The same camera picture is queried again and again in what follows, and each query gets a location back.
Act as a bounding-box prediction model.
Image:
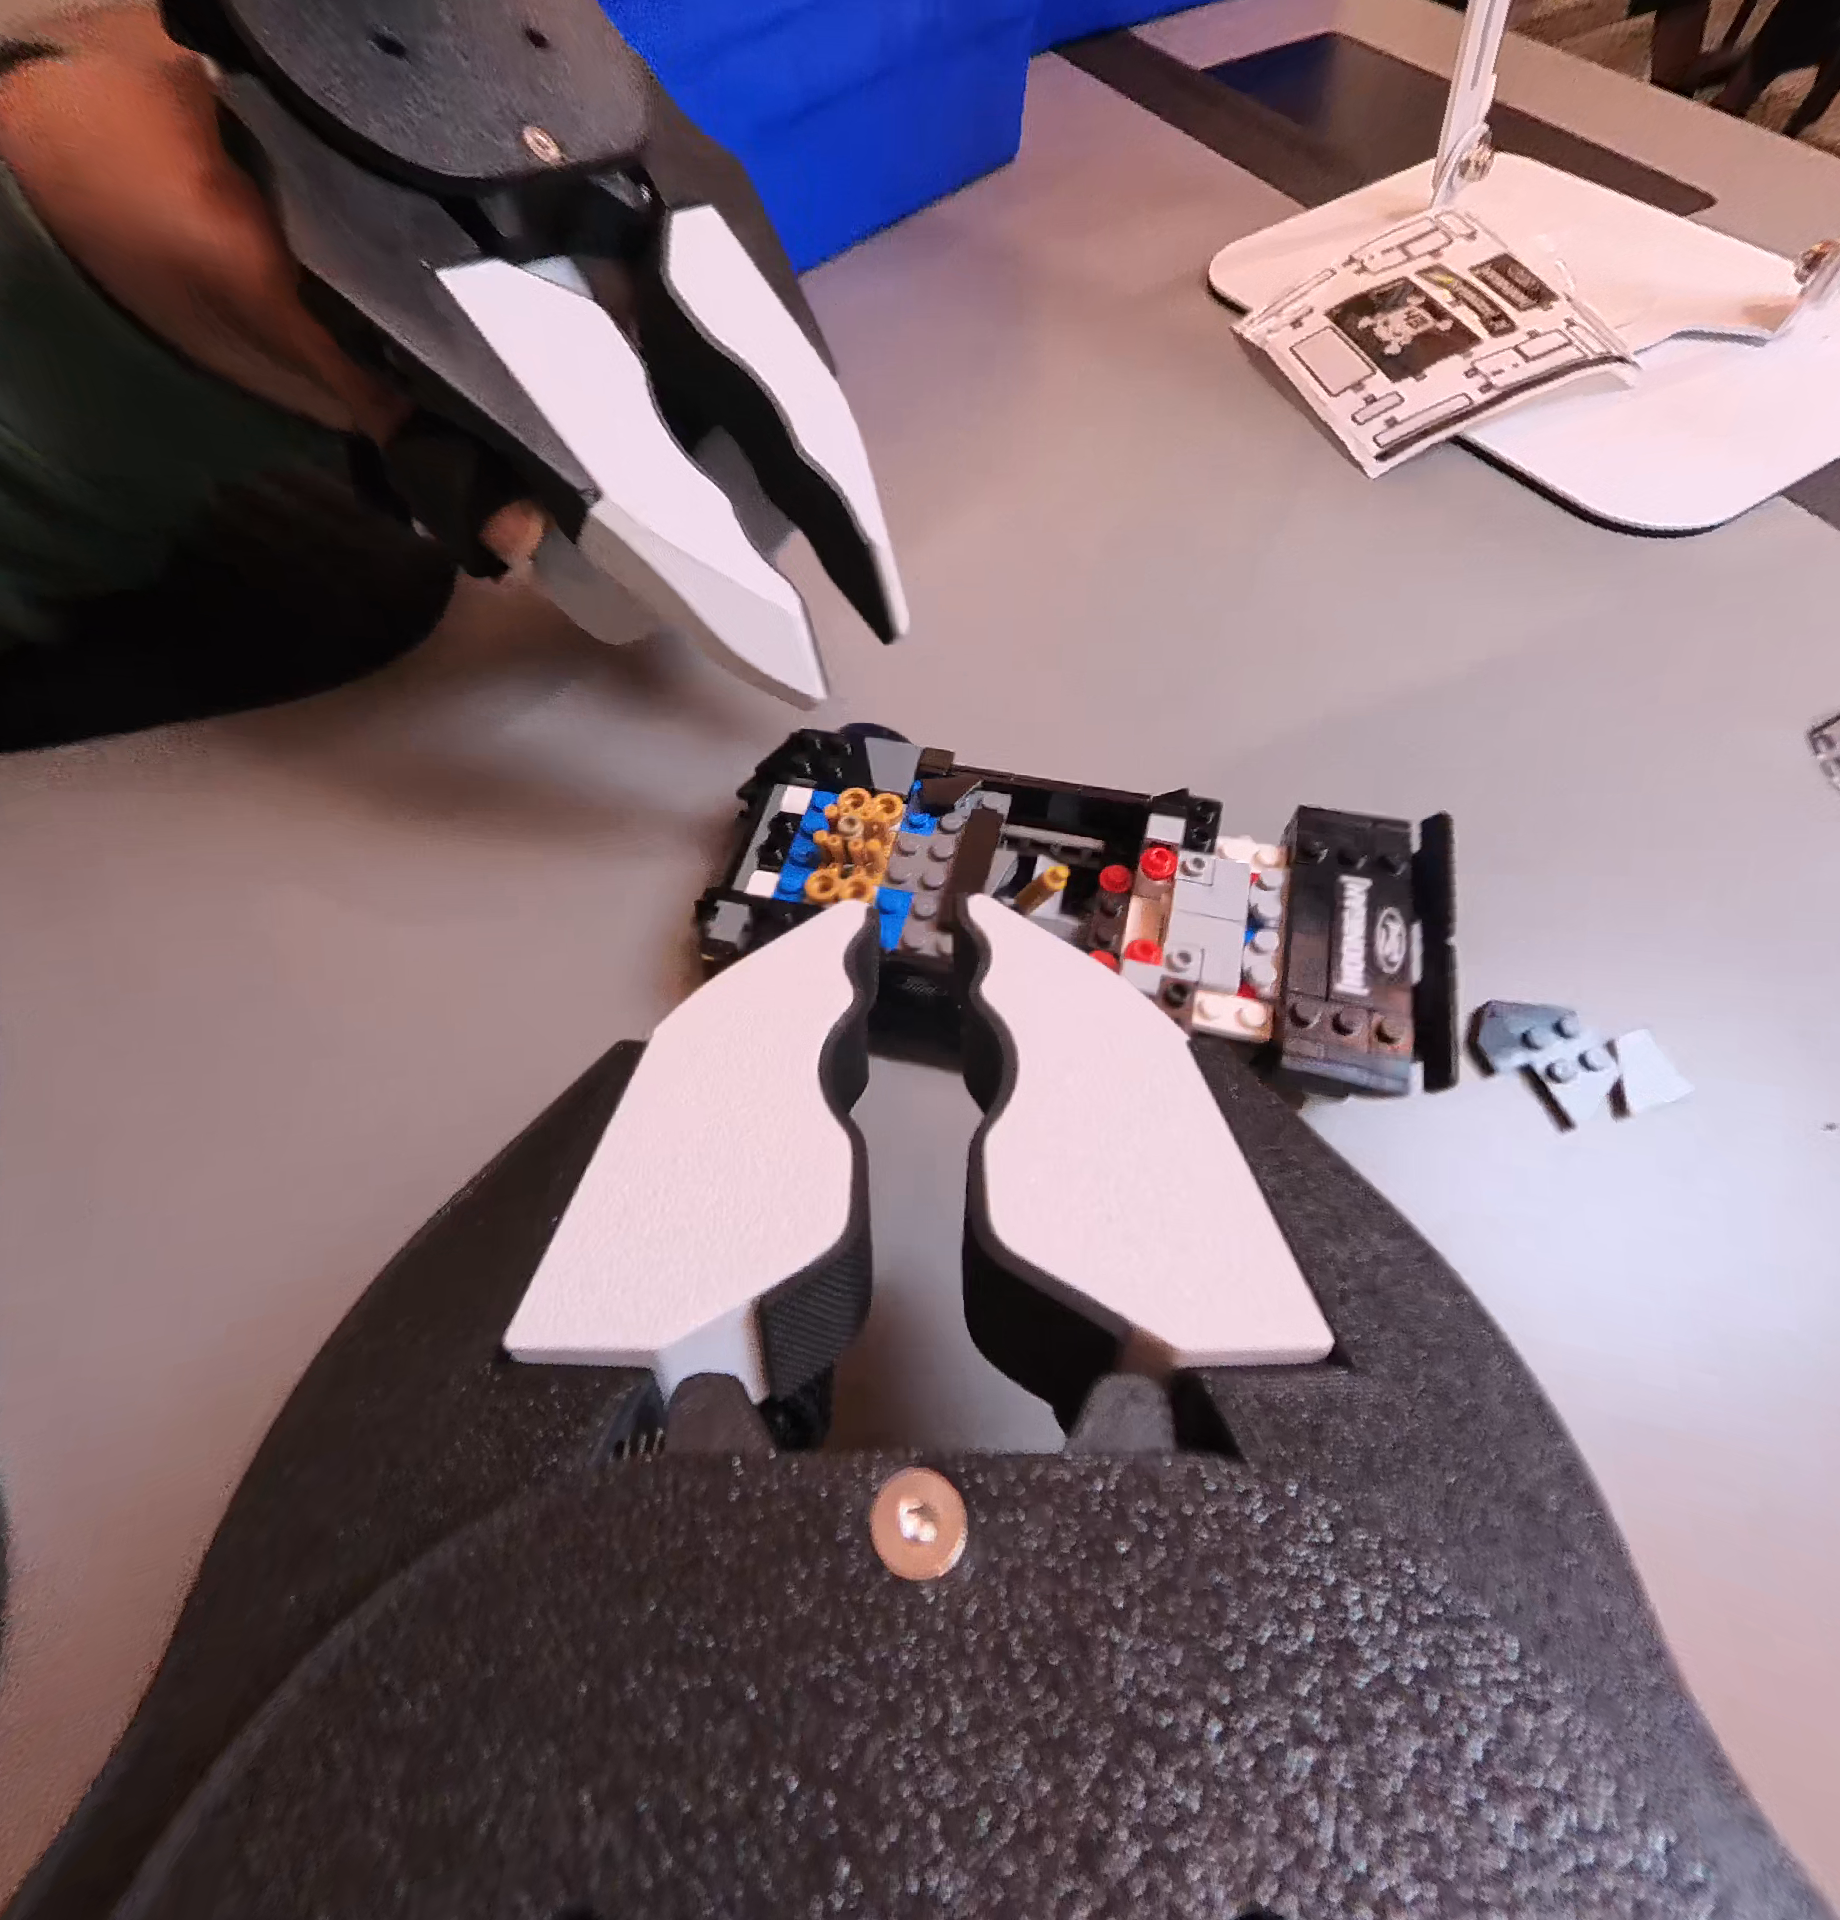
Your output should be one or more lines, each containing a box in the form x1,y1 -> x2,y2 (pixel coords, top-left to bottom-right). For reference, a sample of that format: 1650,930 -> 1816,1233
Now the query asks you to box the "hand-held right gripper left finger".
503,900 -> 877,1412

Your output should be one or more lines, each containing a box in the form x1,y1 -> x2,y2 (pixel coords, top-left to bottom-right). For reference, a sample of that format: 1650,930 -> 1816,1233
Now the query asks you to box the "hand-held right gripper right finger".
950,890 -> 1336,1412

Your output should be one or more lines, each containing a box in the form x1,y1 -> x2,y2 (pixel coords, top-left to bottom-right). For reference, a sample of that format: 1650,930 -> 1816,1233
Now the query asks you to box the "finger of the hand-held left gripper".
659,199 -> 910,644
434,253 -> 832,706

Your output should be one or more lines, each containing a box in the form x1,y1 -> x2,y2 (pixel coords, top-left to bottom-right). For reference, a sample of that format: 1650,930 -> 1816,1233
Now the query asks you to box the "lego car model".
697,719 -> 1462,1098

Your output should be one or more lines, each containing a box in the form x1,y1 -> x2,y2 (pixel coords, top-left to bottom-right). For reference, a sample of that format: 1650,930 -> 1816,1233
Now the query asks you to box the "blue plastic bin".
600,0 -> 1036,279

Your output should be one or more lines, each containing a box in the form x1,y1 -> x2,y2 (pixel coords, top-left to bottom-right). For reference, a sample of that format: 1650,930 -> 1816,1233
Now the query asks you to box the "black wedge lego plate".
1467,1000 -> 1628,1128

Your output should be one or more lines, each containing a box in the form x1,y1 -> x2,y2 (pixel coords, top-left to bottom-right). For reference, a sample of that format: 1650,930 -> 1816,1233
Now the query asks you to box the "grey wedge lego piece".
1604,1031 -> 1698,1121

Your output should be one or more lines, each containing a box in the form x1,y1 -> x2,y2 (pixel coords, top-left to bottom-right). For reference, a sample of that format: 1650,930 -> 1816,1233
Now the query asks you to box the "lego sticker sheet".
1234,206 -> 1637,480

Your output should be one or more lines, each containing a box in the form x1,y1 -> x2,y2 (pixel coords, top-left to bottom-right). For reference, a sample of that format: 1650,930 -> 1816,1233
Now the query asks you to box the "person's left hand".
0,35 -> 552,579

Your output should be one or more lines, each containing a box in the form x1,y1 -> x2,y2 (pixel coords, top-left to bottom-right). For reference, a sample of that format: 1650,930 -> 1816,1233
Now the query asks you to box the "white stand rod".
1428,0 -> 1518,211
1760,206 -> 1840,349

